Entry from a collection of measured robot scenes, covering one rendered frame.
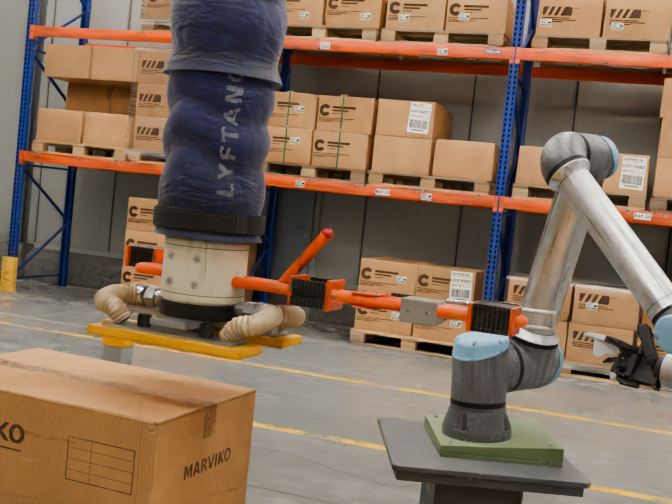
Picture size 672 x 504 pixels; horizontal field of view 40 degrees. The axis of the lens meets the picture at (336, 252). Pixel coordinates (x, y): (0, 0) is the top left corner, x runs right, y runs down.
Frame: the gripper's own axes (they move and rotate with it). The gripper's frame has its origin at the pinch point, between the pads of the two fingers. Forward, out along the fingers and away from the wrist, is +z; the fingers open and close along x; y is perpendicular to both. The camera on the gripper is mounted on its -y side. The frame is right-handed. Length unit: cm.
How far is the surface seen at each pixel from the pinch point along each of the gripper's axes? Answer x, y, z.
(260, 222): -94, 30, 26
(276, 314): -87, 45, 16
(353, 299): -83, 37, 3
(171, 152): -112, 28, 38
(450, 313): -77, 33, -14
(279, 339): -77, 47, 22
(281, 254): 471, -226, 673
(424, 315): -78, 35, -10
